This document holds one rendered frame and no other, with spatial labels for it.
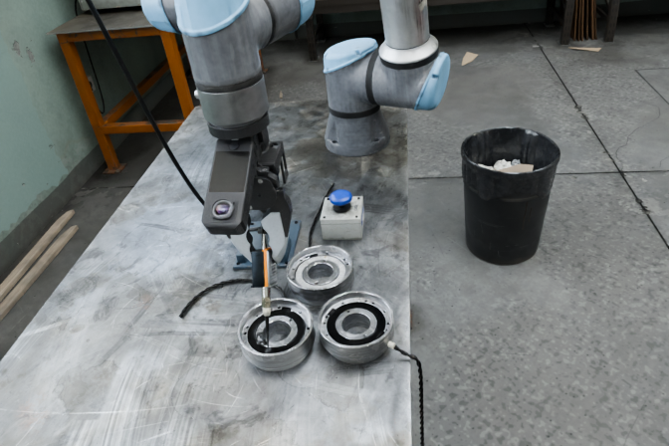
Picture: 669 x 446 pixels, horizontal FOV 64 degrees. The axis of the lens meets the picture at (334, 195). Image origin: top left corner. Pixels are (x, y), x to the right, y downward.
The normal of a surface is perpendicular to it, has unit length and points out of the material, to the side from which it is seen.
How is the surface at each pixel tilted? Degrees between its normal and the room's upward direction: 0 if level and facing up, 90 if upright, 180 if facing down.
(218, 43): 90
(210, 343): 0
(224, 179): 29
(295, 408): 0
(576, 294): 0
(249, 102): 90
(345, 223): 90
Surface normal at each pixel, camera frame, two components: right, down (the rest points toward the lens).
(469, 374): -0.11, -0.83
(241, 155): -0.08, -0.47
